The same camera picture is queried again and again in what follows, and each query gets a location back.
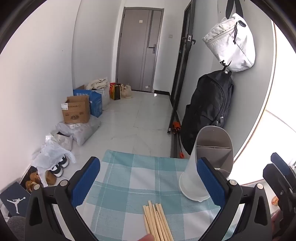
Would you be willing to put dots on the black backpack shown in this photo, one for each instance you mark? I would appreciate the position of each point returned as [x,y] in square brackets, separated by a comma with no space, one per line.
[205,104]

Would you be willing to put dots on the white plastic storage bin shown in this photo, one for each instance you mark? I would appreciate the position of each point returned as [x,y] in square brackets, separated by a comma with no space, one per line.
[105,97]

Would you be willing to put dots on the orange printed packet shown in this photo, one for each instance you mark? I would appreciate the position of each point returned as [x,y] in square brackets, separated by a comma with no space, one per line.
[275,200]

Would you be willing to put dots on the person's right hand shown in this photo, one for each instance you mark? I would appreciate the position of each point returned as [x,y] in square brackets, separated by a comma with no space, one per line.
[275,224]

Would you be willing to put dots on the brown cardboard box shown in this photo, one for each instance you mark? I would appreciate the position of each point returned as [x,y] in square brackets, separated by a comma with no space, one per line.
[76,113]

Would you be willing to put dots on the black paper bag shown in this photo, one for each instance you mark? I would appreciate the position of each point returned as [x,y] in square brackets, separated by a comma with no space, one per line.
[117,93]

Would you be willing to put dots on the blue cardboard box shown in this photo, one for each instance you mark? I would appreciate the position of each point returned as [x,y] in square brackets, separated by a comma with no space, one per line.
[96,104]

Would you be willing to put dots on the person's left hand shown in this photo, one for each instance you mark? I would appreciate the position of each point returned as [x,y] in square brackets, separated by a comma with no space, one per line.
[145,238]

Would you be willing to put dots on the grey entrance door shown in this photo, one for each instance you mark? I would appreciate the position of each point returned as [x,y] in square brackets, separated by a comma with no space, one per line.
[134,51]

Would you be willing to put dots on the dark blue shoe box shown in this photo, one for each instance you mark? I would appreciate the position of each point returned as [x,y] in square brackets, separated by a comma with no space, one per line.
[16,199]

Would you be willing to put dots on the orange black object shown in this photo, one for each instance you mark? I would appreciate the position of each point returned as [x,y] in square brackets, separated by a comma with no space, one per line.
[176,126]

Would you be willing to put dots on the black metal door frame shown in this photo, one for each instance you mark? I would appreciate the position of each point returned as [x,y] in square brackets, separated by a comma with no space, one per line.
[185,58]

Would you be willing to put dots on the white black sneaker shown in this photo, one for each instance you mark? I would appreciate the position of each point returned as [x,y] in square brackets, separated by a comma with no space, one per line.
[64,161]
[55,170]

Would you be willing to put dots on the white hanging bag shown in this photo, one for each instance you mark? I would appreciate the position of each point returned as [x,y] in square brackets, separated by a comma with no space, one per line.
[231,41]

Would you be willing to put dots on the bundle of wooden chopsticks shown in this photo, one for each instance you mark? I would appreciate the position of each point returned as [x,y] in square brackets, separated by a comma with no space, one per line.
[157,222]

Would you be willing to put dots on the white plastic bag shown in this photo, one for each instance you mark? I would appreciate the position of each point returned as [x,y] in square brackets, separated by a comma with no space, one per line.
[53,155]

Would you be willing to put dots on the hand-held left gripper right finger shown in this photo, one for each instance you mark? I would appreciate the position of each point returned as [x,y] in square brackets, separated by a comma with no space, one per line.
[211,183]

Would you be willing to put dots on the small orange object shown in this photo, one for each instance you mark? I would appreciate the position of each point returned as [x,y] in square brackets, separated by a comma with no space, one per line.
[182,154]

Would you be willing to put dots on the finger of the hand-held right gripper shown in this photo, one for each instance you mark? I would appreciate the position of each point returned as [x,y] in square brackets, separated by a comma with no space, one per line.
[271,175]
[278,161]

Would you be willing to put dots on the beige plastic bag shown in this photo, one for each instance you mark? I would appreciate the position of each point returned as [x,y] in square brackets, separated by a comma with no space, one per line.
[126,92]

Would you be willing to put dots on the person's grey trousers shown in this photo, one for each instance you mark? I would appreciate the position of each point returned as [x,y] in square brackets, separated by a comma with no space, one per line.
[16,228]

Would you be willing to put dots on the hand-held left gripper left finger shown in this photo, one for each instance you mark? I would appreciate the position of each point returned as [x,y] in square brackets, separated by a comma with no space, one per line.
[84,180]

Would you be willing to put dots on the translucent plastic bag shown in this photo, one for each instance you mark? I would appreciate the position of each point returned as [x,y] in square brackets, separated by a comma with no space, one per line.
[61,141]

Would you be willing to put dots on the grey plastic utensil holder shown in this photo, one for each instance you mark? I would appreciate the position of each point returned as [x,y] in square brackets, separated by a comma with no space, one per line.
[193,176]

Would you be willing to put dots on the beige canvas bag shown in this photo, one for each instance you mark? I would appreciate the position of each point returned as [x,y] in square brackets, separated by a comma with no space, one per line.
[99,83]

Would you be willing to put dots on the grey plastic bag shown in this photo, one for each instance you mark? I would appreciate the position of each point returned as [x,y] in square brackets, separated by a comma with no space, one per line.
[81,132]

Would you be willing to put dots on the teal checked tablecloth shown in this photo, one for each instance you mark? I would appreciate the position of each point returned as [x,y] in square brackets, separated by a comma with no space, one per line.
[120,185]

